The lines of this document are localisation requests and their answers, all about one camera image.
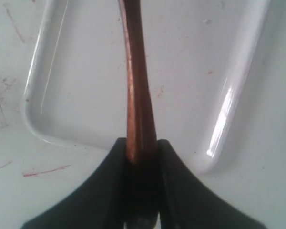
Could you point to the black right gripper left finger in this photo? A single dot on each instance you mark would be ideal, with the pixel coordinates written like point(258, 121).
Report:
point(100, 202)

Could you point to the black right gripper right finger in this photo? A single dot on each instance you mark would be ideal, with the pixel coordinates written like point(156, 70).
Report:
point(189, 204)

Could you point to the brown wooden spoon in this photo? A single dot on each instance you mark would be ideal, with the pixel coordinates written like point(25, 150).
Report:
point(141, 141)

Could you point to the white plastic tray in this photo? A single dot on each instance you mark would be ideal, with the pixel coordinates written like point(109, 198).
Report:
point(198, 55)

